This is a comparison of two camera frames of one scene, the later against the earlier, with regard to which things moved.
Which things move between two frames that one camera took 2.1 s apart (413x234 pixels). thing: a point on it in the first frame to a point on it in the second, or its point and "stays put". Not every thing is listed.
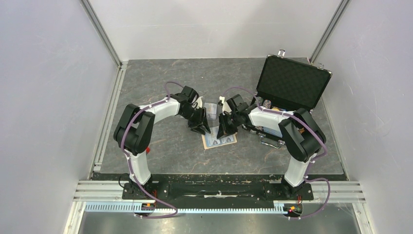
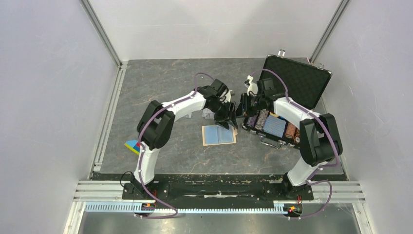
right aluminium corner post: [339, 11] stays put
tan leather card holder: [210, 140] stays put
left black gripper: [201, 119] to [227, 115]
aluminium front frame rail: [337, 191] stays put
